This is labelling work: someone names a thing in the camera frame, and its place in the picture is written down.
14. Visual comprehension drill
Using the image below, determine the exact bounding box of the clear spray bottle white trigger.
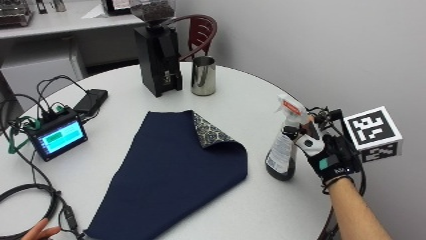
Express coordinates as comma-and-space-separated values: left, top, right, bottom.
264, 94, 309, 182

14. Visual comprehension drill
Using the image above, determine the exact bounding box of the white marker cube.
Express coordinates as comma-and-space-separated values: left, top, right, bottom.
342, 105, 405, 164

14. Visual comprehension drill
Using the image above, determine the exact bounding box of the small black touchscreen device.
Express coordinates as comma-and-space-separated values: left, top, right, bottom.
23, 107, 89, 163

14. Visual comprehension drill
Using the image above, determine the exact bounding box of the stainless steel cup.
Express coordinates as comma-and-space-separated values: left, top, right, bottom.
191, 55, 218, 97

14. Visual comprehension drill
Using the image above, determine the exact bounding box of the navy blue cloth patterned underside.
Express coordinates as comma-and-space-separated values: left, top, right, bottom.
83, 109, 249, 240

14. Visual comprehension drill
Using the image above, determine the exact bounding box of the dark red chair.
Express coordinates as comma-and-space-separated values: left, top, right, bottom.
164, 14, 220, 63

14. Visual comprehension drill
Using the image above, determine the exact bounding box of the black power bank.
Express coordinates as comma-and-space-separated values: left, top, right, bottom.
72, 88, 109, 115

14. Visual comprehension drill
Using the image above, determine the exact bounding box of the black coffee grinder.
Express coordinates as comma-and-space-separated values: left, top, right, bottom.
129, 0, 185, 99

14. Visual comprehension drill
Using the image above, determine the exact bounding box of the black framed object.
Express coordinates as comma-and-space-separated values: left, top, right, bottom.
100, 0, 135, 17

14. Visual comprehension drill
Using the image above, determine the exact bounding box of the white paper sheet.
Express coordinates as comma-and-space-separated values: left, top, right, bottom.
80, 3, 111, 20

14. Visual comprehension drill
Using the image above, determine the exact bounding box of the white side desk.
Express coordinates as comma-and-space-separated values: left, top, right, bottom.
0, 0, 151, 79

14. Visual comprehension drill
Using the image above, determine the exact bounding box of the silver machine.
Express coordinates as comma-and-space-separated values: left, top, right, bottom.
0, 0, 36, 28

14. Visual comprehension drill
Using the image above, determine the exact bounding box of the black cable with inline box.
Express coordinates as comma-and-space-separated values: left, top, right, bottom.
56, 196, 87, 240

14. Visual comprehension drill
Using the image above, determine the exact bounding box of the thick black cable loop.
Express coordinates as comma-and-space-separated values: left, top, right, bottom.
0, 182, 63, 240

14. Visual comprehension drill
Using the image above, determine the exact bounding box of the green cable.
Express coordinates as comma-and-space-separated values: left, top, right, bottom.
7, 114, 44, 155

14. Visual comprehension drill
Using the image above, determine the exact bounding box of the thin black cable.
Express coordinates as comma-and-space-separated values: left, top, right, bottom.
35, 74, 91, 116

